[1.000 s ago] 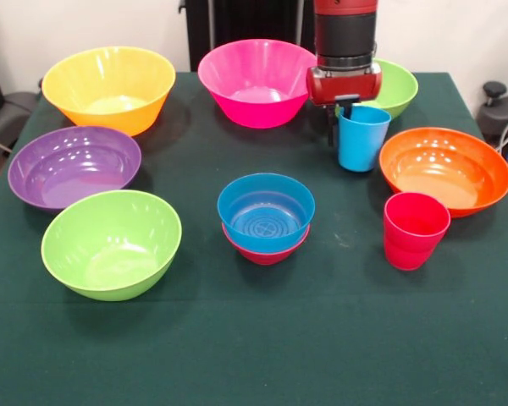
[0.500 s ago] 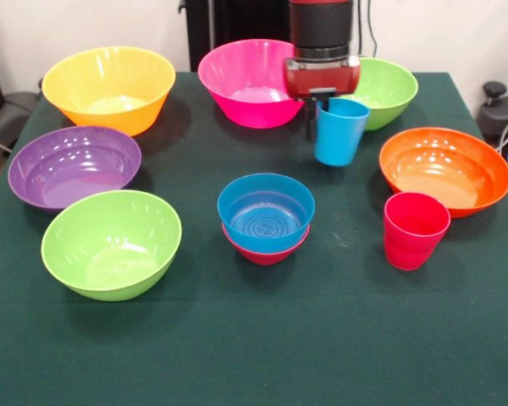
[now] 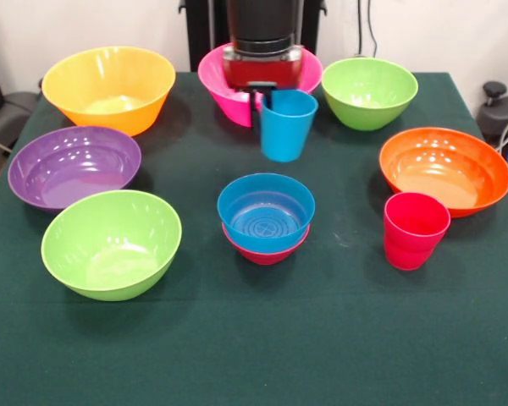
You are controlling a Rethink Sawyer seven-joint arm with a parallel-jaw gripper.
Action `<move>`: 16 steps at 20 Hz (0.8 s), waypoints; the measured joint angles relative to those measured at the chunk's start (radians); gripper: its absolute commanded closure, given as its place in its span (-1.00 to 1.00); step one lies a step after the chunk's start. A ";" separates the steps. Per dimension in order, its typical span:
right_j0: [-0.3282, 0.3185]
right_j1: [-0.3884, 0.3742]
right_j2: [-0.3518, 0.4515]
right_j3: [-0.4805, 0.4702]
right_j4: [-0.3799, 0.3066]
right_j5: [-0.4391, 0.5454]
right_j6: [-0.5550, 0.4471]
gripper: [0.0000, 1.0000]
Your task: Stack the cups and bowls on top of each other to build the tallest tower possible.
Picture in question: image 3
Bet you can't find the large yellow-orange plastic bowl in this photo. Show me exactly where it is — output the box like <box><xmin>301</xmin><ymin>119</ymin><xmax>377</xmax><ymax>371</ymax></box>
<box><xmin>41</xmin><ymin>46</ymin><xmax>177</xmax><ymax>138</ymax></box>

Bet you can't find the black wall cable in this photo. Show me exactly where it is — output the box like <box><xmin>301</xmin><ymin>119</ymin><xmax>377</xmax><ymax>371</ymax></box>
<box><xmin>356</xmin><ymin>0</ymin><xmax>364</xmax><ymax>56</ymax></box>
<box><xmin>366</xmin><ymin>0</ymin><xmax>378</xmax><ymax>58</ymax></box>

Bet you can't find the dark green table cloth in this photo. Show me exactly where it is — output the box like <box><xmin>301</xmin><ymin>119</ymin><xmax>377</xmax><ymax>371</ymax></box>
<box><xmin>0</xmin><ymin>70</ymin><xmax>508</xmax><ymax>406</ymax></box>

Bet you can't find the small red plastic bowl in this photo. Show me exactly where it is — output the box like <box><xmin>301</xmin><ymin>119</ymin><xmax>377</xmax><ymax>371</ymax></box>
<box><xmin>221</xmin><ymin>222</ymin><xmax>312</xmax><ymax>266</ymax></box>

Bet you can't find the light green plastic bowl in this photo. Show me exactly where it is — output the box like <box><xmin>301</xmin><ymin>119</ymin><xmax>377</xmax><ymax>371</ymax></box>
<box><xmin>40</xmin><ymin>189</ymin><xmax>183</xmax><ymax>303</ymax></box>
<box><xmin>320</xmin><ymin>57</ymin><xmax>419</xmax><ymax>132</ymax></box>

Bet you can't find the blue plastic cup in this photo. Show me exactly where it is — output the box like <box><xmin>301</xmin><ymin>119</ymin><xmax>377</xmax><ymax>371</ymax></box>
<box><xmin>260</xmin><ymin>89</ymin><xmax>320</xmax><ymax>162</ymax></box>

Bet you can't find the small blue plastic bowl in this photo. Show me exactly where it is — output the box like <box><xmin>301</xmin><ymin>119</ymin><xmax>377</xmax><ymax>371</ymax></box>
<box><xmin>216</xmin><ymin>172</ymin><xmax>317</xmax><ymax>254</ymax></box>

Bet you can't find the shallow purple plastic bowl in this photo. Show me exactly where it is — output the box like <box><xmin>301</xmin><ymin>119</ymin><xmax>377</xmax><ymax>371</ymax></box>
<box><xmin>8</xmin><ymin>125</ymin><xmax>142</xmax><ymax>211</ymax></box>

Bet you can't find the black floor stand base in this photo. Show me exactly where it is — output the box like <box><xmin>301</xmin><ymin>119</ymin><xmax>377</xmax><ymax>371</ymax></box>
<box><xmin>477</xmin><ymin>81</ymin><xmax>508</xmax><ymax>147</ymax></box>

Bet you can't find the red plastic cup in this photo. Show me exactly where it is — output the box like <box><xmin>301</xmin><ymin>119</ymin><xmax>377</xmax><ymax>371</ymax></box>
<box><xmin>383</xmin><ymin>190</ymin><xmax>452</xmax><ymax>272</ymax></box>

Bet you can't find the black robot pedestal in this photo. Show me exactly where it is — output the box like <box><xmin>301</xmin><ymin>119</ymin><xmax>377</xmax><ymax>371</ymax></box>
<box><xmin>185</xmin><ymin>0</ymin><xmax>323</xmax><ymax>73</ymax></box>

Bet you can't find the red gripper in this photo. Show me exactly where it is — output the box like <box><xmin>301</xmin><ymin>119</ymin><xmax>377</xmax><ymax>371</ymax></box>
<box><xmin>222</xmin><ymin>44</ymin><xmax>304</xmax><ymax>129</ymax></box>

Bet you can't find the shallow orange plastic bowl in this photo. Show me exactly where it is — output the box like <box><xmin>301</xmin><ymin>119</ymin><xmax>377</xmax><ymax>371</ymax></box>
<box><xmin>378</xmin><ymin>127</ymin><xmax>508</xmax><ymax>219</ymax></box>

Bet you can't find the large pink plastic bowl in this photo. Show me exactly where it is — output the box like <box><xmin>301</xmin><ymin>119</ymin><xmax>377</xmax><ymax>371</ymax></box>
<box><xmin>197</xmin><ymin>41</ymin><xmax>324</xmax><ymax>128</ymax></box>

